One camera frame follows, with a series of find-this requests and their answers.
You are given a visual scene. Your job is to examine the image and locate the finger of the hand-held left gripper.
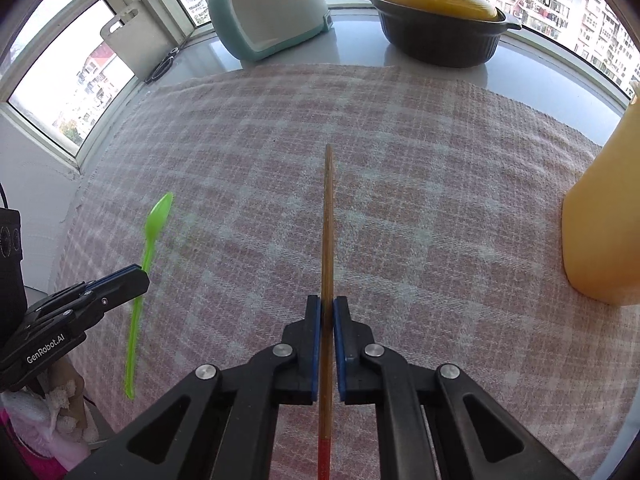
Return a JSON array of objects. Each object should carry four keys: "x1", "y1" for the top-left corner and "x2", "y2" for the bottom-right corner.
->
[
  {"x1": 29, "y1": 263, "x2": 144, "y2": 322},
  {"x1": 74, "y1": 270, "x2": 151, "y2": 332}
]

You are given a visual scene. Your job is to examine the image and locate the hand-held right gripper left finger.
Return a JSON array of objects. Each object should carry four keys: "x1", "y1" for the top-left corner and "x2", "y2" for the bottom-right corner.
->
[{"x1": 64, "y1": 295, "x2": 322, "y2": 480}]

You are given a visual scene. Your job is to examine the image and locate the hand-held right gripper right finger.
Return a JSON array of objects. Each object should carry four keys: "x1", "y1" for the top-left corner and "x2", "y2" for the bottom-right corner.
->
[{"x1": 333, "y1": 295, "x2": 580, "y2": 480}]

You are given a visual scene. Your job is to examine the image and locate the green plastic spoon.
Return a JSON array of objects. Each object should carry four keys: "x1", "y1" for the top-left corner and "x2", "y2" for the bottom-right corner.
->
[{"x1": 123, "y1": 191, "x2": 175, "y2": 402}]

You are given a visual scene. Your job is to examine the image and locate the red-tipped wooden chopstick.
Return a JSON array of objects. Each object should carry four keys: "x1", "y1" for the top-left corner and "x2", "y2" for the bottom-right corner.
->
[{"x1": 317, "y1": 143, "x2": 335, "y2": 480}]

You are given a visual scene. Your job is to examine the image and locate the yellow plastic bin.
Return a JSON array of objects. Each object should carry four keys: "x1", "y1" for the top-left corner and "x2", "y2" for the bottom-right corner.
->
[{"x1": 561, "y1": 105, "x2": 640, "y2": 307}]

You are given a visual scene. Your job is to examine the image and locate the person's left hand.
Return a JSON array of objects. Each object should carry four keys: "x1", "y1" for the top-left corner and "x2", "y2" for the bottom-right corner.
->
[{"x1": 0, "y1": 376, "x2": 91, "y2": 443}]

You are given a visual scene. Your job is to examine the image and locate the pink checked cloth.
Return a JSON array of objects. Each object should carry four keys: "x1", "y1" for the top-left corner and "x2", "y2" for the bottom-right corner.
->
[{"x1": 47, "y1": 62, "x2": 640, "y2": 480}]

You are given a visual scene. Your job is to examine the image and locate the white cutting board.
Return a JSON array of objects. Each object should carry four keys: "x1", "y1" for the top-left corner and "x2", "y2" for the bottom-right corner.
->
[{"x1": 100, "y1": 7, "x2": 171, "y2": 81}]

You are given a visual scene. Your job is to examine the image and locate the teal and white cooker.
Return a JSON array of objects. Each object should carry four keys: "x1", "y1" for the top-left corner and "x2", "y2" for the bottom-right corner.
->
[{"x1": 201, "y1": 0, "x2": 335, "y2": 63}]

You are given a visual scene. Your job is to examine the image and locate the black clay pot yellow lid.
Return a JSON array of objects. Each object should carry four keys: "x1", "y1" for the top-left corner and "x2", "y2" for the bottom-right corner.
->
[{"x1": 357, "y1": 0, "x2": 522, "y2": 69}]

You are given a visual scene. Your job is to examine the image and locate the row of apartment buildings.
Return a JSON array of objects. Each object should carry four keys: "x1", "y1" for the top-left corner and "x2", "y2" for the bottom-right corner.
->
[{"x1": 15, "y1": 0, "x2": 640, "y2": 141}]

